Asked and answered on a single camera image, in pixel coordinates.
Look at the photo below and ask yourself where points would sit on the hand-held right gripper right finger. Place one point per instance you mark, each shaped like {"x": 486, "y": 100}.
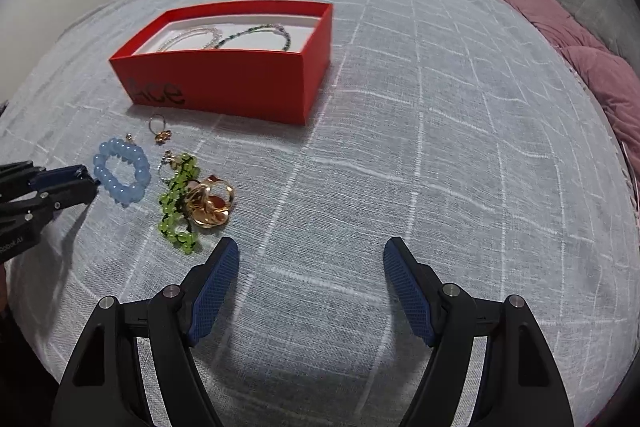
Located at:
{"x": 407, "y": 287}

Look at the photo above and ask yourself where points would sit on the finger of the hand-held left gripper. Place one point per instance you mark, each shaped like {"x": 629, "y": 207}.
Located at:
{"x": 65, "y": 198}
{"x": 60, "y": 176}

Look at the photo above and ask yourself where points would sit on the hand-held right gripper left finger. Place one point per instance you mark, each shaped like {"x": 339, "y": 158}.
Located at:
{"x": 215, "y": 292}

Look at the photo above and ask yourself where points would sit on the small gold earring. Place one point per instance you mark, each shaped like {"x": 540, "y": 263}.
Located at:
{"x": 130, "y": 138}

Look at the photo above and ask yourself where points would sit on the gold hoop flower earring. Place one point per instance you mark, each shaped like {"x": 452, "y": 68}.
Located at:
{"x": 161, "y": 137}

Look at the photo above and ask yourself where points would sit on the red cardboard box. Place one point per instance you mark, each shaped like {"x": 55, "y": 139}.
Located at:
{"x": 225, "y": 77}

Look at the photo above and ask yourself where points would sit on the grey checked bedspread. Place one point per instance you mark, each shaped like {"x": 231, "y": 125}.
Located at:
{"x": 425, "y": 147}

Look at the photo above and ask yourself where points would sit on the pink pillow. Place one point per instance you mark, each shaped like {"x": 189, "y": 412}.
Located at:
{"x": 610, "y": 82}
{"x": 545, "y": 14}

